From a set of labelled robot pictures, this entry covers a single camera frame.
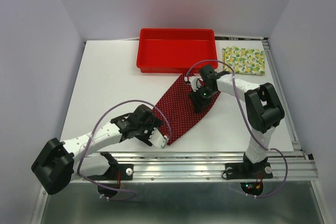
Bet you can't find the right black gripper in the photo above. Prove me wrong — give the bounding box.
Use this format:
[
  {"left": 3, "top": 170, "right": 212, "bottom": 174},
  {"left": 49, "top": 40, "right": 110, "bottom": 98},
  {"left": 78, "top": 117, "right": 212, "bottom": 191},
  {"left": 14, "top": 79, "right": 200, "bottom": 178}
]
[{"left": 187, "top": 85, "right": 216, "bottom": 113}]

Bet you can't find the red polka dot skirt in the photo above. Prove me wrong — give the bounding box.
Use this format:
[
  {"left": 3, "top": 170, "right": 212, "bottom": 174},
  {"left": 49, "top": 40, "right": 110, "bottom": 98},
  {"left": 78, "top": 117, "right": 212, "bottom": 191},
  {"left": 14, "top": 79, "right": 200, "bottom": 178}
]
[{"left": 154, "top": 74, "right": 219, "bottom": 146}]

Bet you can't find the lemon print skirt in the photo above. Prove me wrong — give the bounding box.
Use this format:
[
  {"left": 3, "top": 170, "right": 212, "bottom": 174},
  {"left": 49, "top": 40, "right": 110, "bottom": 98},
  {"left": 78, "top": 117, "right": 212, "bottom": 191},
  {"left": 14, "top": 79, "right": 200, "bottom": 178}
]
[{"left": 222, "top": 46, "right": 265, "bottom": 76}]

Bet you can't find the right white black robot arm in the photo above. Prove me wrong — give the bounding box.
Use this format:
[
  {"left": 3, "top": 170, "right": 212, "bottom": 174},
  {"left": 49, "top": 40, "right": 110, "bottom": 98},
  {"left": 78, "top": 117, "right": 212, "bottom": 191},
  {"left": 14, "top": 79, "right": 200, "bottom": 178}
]
[{"left": 184, "top": 65, "right": 285, "bottom": 180}]

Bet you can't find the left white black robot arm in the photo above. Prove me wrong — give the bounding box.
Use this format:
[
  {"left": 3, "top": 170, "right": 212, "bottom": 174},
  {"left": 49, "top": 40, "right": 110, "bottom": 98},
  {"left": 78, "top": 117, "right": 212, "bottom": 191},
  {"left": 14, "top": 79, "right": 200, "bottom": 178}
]
[{"left": 31, "top": 104, "right": 169, "bottom": 198}]

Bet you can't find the red plastic bin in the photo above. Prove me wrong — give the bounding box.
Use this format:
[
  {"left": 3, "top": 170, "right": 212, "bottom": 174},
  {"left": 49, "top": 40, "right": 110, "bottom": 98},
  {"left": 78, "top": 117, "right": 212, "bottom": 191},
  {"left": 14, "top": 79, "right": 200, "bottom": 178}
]
[{"left": 136, "top": 28, "right": 218, "bottom": 73}]

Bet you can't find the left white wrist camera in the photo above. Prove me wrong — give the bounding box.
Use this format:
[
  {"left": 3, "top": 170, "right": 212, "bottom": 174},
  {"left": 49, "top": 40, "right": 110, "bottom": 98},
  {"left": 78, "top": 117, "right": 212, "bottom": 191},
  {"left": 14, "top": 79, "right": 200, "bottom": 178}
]
[{"left": 149, "top": 127, "right": 168, "bottom": 148}]

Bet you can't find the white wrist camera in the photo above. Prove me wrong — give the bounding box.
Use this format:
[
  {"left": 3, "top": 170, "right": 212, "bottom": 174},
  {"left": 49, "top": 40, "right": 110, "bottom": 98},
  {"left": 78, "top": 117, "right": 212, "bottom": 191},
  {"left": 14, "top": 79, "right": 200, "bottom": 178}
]
[
  {"left": 149, "top": 127, "right": 168, "bottom": 148},
  {"left": 184, "top": 76, "right": 203, "bottom": 92}
]

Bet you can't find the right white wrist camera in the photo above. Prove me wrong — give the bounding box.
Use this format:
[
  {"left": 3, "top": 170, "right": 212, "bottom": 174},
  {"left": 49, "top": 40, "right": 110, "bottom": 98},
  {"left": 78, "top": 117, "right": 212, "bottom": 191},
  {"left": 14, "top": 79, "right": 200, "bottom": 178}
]
[{"left": 184, "top": 76, "right": 203, "bottom": 92}]

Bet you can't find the aluminium mounting rail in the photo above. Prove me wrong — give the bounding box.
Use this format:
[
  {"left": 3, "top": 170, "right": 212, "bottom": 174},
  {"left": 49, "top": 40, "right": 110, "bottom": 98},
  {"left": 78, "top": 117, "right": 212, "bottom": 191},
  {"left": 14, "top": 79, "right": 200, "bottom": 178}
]
[{"left": 32, "top": 148, "right": 332, "bottom": 223}]

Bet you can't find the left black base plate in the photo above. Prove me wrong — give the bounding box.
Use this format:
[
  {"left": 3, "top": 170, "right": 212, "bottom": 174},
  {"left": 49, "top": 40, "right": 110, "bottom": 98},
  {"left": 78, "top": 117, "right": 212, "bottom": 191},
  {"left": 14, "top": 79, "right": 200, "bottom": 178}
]
[{"left": 87, "top": 163, "right": 134, "bottom": 181}]

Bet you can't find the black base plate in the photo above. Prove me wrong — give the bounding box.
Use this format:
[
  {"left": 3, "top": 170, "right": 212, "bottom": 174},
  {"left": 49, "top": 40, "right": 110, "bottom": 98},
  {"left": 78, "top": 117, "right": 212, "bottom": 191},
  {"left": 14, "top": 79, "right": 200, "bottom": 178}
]
[
  {"left": 87, "top": 163, "right": 134, "bottom": 181},
  {"left": 222, "top": 163, "right": 273, "bottom": 180}
]

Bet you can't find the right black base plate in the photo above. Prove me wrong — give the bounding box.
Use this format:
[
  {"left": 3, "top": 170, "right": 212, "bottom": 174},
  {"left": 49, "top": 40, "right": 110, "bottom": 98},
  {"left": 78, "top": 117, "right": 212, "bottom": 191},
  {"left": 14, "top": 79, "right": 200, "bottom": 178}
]
[{"left": 222, "top": 163, "right": 273, "bottom": 180}]

